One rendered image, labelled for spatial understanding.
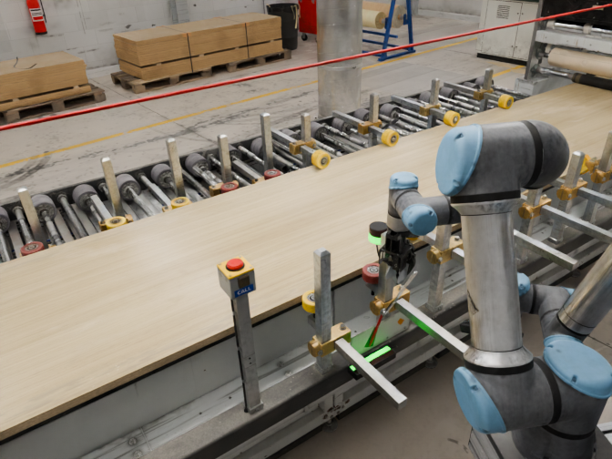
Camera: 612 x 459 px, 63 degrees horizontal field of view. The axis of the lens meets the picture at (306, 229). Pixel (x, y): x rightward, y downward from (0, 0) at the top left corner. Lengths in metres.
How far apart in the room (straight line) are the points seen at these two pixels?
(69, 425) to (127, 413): 0.16
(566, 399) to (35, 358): 1.34
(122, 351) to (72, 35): 7.10
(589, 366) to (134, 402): 1.22
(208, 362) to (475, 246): 1.03
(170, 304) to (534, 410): 1.12
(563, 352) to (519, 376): 0.12
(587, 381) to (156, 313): 1.19
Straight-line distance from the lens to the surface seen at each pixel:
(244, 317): 1.32
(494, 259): 0.90
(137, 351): 1.55
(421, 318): 1.64
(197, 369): 1.68
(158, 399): 1.69
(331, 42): 5.43
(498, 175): 0.87
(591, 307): 1.19
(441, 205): 1.27
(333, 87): 5.53
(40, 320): 1.79
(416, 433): 2.43
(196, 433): 1.57
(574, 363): 1.01
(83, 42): 8.42
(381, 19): 8.49
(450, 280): 2.21
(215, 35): 7.81
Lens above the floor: 1.94
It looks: 32 degrees down
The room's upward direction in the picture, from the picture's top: 2 degrees counter-clockwise
